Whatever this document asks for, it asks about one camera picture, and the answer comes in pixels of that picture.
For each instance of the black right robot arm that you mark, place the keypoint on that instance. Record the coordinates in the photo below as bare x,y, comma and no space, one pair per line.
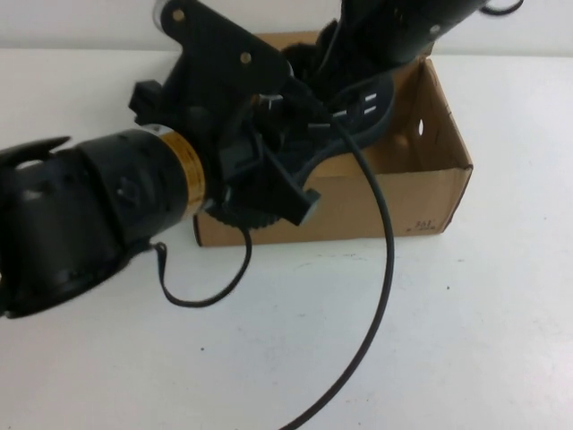
403,31

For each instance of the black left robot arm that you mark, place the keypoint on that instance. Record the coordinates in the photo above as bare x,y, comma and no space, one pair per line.
89,201

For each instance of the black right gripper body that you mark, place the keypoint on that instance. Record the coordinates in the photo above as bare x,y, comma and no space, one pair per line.
340,49

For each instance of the brown cardboard shoe box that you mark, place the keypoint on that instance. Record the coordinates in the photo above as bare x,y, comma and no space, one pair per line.
430,179

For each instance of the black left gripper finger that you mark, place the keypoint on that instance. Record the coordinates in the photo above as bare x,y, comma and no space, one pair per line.
293,192
242,161

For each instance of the black left camera mount plate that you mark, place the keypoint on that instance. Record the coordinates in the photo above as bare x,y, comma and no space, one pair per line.
224,40

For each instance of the black knit sneaker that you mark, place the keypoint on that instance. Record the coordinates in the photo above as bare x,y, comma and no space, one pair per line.
362,112

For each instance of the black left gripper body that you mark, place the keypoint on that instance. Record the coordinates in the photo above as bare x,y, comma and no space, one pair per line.
201,112

